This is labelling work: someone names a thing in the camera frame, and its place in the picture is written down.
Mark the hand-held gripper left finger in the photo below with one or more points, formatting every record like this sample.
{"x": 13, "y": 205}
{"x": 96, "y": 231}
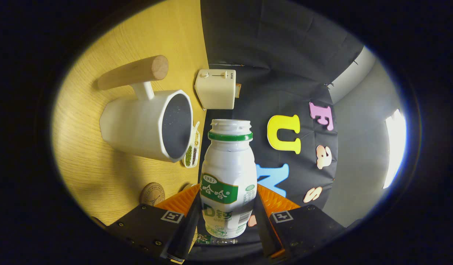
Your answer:
{"x": 186, "y": 233}

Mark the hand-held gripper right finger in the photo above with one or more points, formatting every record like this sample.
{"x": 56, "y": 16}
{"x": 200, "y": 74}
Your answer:
{"x": 262, "y": 232}

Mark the round cork coaster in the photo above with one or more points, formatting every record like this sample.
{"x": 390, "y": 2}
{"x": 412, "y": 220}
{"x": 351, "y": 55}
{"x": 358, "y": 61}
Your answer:
{"x": 151, "y": 194}

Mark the white juice bottle green label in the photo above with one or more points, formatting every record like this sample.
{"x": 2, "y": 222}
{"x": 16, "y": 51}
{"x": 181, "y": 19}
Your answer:
{"x": 228, "y": 165}

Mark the clear plastic water bottle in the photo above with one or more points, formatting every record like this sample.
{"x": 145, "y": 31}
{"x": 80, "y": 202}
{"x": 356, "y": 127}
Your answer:
{"x": 219, "y": 241}

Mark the white divided bean dish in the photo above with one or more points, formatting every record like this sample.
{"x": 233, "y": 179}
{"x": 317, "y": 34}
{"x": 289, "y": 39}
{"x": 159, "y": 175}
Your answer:
{"x": 191, "y": 154}

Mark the wooden table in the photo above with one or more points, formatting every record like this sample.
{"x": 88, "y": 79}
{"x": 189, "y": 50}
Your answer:
{"x": 86, "y": 165}

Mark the toast slice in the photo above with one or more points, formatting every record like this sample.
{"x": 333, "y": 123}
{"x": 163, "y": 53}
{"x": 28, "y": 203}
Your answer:
{"x": 238, "y": 90}

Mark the cream toaster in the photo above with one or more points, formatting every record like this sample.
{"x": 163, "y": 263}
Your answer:
{"x": 215, "y": 92}

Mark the black backdrop cloth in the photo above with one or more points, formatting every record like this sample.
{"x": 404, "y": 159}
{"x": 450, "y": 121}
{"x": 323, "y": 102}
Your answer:
{"x": 278, "y": 66}

